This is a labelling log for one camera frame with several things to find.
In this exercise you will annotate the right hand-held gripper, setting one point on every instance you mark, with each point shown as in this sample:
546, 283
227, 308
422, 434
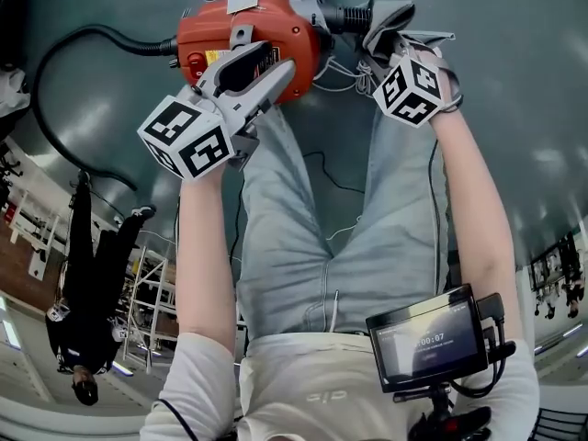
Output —
409, 92

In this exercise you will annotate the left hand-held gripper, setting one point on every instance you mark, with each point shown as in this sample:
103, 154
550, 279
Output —
184, 136

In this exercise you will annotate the red and grey vacuum cleaner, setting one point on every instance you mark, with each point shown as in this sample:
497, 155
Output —
275, 21

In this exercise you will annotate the person's left forearm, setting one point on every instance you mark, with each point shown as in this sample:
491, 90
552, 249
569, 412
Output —
204, 255

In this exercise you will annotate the person's right forearm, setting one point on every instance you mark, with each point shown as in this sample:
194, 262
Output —
478, 228

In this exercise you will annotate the person's light grey jeans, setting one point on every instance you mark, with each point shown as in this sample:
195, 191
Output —
285, 246

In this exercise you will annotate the white metal rack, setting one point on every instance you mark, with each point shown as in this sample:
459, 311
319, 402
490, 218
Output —
137, 292

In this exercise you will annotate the black monitor screen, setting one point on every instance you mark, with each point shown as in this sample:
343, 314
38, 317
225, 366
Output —
427, 342

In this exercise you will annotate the person's white t-shirt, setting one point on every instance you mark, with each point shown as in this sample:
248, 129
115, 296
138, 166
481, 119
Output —
298, 375

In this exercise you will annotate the black monitor mount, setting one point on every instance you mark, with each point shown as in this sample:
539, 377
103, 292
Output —
441, 418

